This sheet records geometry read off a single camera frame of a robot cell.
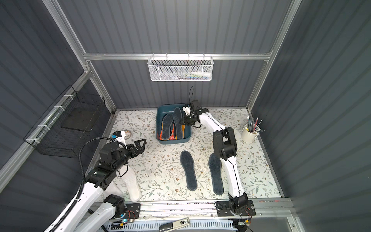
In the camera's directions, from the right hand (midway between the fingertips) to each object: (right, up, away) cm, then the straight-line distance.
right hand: (181, 122), depth 99 cm
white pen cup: (+43, -9, -6) cm, 45 cm away
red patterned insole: (-7, -11, +2) cm, 13 cm away
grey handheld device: (-4, -49, -34) cm, 59 cm away
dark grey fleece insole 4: (+22, -29, -13) cm, 39 cm away
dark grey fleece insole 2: (-3, +3, +2) cm, 4 cm away
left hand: (-20, -11, -25) cm, 34 cm away
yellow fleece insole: (+1, -6, +5) cm, 8 cm away
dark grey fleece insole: (-11, 0, +8) cm, 14 cm away
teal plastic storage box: (-16, +10, +19) cm, 27 cm away
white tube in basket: (+15, +32, -6) cm, 35 cm away
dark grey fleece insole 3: (+4, -25, -8) cm, 27 cm away
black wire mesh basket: (-59, -5, -28) cm, 65 cm away
